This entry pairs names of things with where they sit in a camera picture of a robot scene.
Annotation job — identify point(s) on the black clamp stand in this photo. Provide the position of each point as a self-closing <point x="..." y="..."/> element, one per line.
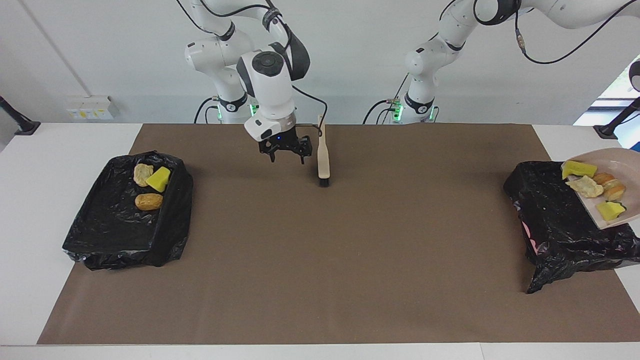
<point x="25" y="127"/>
<point x="607" y="131"/>

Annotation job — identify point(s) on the brown table mat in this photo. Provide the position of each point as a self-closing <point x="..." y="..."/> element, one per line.
<point x="320" y="310"/>

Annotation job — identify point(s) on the small yellow sponge piece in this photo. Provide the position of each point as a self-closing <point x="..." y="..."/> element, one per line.
<point x="611" y="211"/>

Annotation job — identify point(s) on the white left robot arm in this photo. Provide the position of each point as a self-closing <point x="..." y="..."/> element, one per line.
<point x="430" y="55"/>

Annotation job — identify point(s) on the white wall socket box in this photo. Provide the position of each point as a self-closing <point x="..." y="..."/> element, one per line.
<point x="90" y="107"/>

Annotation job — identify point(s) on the pale beige bread piece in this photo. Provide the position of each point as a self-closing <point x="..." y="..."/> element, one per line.
<point x="142" y="174"/>

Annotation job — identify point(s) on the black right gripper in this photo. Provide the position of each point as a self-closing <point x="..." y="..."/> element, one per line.
<point x="281" y="141"/>

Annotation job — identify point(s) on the beige grey foam chunk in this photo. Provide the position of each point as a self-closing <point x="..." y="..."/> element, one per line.
<point x="586" y="187"/>

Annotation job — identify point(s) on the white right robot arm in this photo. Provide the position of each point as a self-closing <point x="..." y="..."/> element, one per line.
<point x="270" y="95"/>

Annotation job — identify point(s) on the notched yellow sponge piece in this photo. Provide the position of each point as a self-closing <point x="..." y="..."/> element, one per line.
<point x="579" y="169"/>

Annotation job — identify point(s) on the yellow sponge chunk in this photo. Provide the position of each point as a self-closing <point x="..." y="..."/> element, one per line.
<point x="159" y="180"/>

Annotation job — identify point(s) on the pink bin with black bag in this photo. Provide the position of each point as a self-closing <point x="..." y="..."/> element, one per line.
<point x="555" y="225"/>

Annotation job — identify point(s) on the beige brush with black bristles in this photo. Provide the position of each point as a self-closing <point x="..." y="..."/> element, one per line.
<point x="324" y="160"/>

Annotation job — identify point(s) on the orange white bread slice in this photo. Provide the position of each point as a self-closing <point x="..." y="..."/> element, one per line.
<point x="612" y="187"/>

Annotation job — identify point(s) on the brown bread roll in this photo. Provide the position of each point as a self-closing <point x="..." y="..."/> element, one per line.
<point x="149" y="202"/>

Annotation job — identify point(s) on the beige plastic dustpan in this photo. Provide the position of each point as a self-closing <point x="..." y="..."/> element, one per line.
<point x="625" y="160"/>

